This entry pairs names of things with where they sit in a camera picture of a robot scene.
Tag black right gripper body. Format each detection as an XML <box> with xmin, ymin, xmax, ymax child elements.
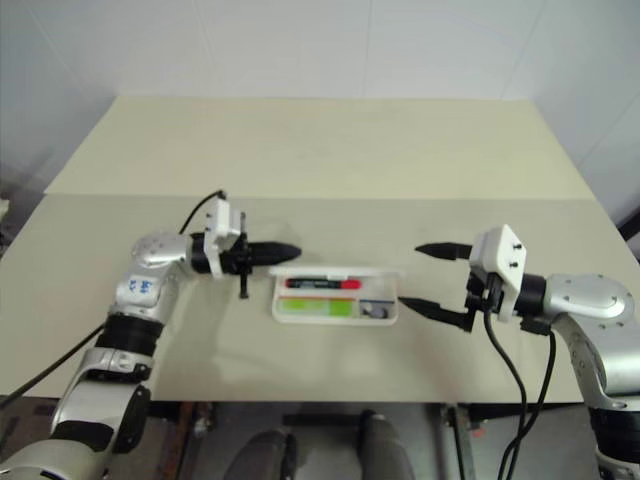
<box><xmin>464</xmin><ymin>269</ymin><xmax>504</xmax><ymax>316</ymax></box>

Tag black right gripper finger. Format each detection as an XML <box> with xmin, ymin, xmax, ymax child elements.
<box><xmin>399</xmin><ymin>296</ymin><xmax>474</xmax><ymax>334</ymax></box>
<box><xmin>414</xmin><ymin>241</ymin><xmax>474</xmax><ymax>262</ymax></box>

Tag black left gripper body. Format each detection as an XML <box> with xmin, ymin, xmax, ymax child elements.
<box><xmin>219</xmin><ymin>212</ymin><xmax>252</xmax><ymax>301</ymax></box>

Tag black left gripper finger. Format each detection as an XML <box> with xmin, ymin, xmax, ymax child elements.
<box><xmin>248</xmin><ymin>252</ymin><xmax>300</xmax><ymax>267</ymax></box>
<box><xmin>248</xmin><ymin>241</ymin><xmax>303</xmax><ymax>256</ymax></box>

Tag black marker with red cap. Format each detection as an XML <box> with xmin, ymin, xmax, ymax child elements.
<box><xmin>285</xmin><ymin>277</ymin><xmax>363</xmax><ymax>292</ymax></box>

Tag green white eraser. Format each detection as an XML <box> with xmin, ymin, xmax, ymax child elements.
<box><xmin>278</xmin><ymin>298</ymin><xmax>359</xmax><ymax>318</ymax></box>

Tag small white object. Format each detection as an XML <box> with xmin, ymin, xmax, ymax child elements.
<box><xmin>360</xmin><ymin>300</ymin><xmax>394</xmax><ymax>320</ymax></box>

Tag white plastic pencil case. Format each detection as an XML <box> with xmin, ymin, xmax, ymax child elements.
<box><xmin>269</xmin><ymin>265</ymin><xmax>407</xmax><ymax>327</ymax></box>

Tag dark rounded shape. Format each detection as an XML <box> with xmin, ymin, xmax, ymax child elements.
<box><xmin>236</xmin><ymin>430</ymin><xmax>297</xmax><ymax>480</ymax></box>
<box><xmin>356</xmin><ymin>409</ymin><xmax>427</xmax><ymax>480</ymax></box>

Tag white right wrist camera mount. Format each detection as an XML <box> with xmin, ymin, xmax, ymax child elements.
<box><xmin>469</xmin><ymin>223</ymin><xmax>529</xmax><ymax>322</ymax></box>

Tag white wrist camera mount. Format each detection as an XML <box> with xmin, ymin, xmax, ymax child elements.
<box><xmin>469</xmin><ymin>223</ymin><xmax>529</xmax><ymax>322</ymax></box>
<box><xmin>201</xmin><ymin>199</ymin><xmax>247</xmax><ymax>279</ymax></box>

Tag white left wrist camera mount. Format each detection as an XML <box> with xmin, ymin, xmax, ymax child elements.
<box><xmin>201</xmin><ymin>199</ymin><xmax>247</xmax><ymax>279</ymax></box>

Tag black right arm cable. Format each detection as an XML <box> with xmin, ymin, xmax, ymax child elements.
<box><xmin>482</xmin><ymin>279</ymin><xmax>527</xmax><ymax>469</ymax></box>
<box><xmin>509</xmin><ymin>319</ymin><xmax>557</xmax><ymax>480</ymax></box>

